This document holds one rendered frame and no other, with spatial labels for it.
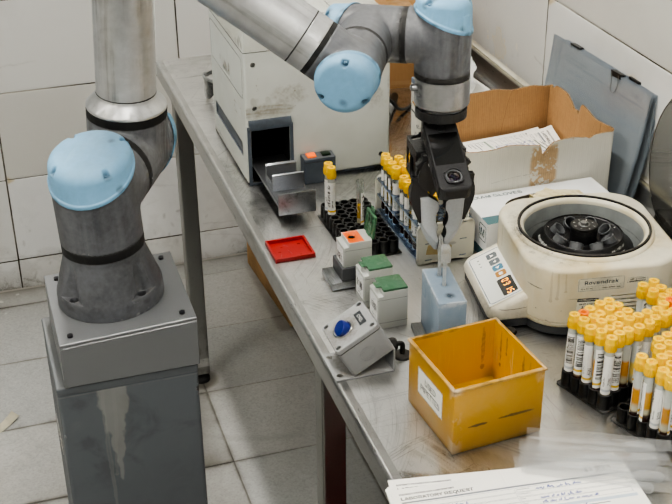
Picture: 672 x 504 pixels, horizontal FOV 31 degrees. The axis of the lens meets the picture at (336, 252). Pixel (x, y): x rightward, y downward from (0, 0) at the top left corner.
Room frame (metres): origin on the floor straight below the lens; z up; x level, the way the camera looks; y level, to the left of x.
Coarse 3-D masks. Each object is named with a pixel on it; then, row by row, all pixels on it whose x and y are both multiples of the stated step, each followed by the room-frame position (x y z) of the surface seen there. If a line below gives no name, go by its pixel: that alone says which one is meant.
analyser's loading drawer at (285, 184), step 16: (256, 160) 2.06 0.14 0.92; (272, 160) 2.06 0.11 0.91; (288, 160) 2.06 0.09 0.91; (272, 176) 1.93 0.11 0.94; (288, 176) 1.94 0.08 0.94; (272, 192) 1.92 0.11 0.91; (288, 192) 1.88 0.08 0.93; (304, 192) 1.89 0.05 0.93; (288, 208) 1.88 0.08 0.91; (304, 208) 1.89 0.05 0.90
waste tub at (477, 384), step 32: (416, 352) 1.34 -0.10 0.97; (448, 352) 1.38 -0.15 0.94; (480, 352) 1.40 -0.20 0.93; (512, 352) 1.36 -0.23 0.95; (416, 384) 1.34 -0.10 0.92; (448, 384) 1.26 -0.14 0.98; (480, 384) 1.26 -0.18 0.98; (512, 384) 1.27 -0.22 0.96; (448, 416) 1.25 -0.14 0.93; (480, 416) 1.26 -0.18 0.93; (512, 416) 1.27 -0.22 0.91; (448, 448) 1.25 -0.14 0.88
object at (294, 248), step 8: (272, 240) 1.81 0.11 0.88; (280, 240) 1.81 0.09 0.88; (288, 240) 1.82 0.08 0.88; (296, 240) 1.82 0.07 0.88; (304, 240) 1.81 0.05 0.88; (272, 248) 1.79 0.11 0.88; (280, 248) 1.79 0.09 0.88; (288, 248) 1.79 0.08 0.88; (296, 248) 1.79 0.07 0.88; (304, 248) 1.79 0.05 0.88; (312, 248) 1.78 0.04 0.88; (272, 256) 1.76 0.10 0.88; (280, 256) 1.76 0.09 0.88; (288, 256) 1.75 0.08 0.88; (296, 256) 1.75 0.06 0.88; (304, 256) 1.76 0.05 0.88; (312, 256) 1.76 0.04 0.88
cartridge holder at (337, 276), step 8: (336, 264) 1.69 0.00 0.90; (328, 272) 1.69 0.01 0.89; (336, 272) 1.69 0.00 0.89; (344, 272) 1.66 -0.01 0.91; (352, 272) 1.66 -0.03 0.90; (328, 280) 1.67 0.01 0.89; (336, 280) 1.66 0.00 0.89; (344, 280) 1.66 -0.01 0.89; (352, 280) 1.66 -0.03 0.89; (336, 288) 1.65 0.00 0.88; (344, 288) 1.66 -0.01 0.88
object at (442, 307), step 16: (432, 272) 1.53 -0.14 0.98; (448, 272) 1.53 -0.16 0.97; (432, 288) 1.49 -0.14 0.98; (448, 288) 1.49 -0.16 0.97; (432, 304) 1.48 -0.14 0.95; (448, 304) 1.45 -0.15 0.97; (464, 304) 1.45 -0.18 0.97; (432, 320) 1.48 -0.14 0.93; (448, 320) 1.45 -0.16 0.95; (464, 320) 1.45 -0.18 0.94
